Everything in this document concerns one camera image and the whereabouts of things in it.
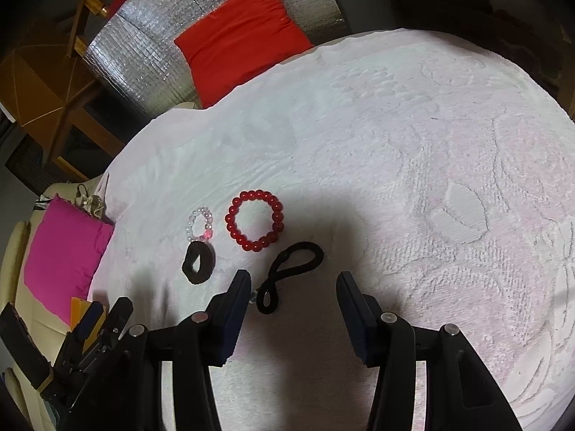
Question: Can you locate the black elastic hair tie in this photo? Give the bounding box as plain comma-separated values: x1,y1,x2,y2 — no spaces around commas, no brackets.
254,240,326,315

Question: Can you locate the brown scrunchie hair tie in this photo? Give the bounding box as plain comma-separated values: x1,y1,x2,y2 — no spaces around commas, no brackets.
180,240,217,285

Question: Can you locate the pink clear bead bracelet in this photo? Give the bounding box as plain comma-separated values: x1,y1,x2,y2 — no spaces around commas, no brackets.
185,206,215,244

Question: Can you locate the red bead bracelet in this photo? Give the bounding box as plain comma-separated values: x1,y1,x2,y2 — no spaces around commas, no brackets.
224,189,285,253

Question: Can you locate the orange cardboard jewelry box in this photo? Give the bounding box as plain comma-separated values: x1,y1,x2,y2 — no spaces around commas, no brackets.
69,297,108,347

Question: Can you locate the magenta cushion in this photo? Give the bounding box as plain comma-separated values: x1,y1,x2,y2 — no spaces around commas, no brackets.
23,196,114,324

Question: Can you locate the beige patterned fabric pouch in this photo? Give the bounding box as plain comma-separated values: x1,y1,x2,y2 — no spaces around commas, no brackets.
82,195,105,220

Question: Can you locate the pale pink textured bedspread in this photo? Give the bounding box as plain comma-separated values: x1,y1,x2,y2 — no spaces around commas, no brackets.
89,30,574,430

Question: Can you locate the silver foil insulation sheet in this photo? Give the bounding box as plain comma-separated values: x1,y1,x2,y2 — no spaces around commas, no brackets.
84,0,350,122

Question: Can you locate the wooden side table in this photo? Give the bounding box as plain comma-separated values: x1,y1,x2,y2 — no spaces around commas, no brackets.
1,17,124,181

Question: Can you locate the red cushion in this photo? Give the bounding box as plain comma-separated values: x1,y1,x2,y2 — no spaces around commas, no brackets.
174,0,314,108

